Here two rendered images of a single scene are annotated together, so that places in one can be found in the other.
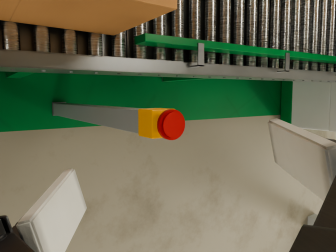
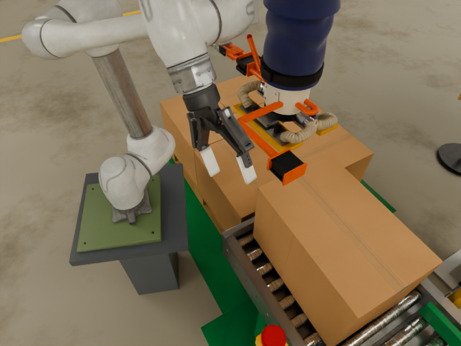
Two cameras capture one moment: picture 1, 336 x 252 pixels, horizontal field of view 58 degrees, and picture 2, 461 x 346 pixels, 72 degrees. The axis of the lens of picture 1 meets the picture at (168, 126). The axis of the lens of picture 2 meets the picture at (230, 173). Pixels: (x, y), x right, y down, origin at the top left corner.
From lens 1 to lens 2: 73 cm
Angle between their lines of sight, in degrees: 74
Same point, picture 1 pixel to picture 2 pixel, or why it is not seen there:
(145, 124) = not seen: hidden behind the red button
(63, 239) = (206, 158)
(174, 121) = (276, 336)
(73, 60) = (286, 322)
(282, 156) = (246, 175)
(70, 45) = (295, 320)
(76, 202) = (213, 169)
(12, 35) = (275, 284)
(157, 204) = not seen: outside the picture
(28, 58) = (267, 294)
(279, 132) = (251, 170)
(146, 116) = not seen: hidden behind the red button
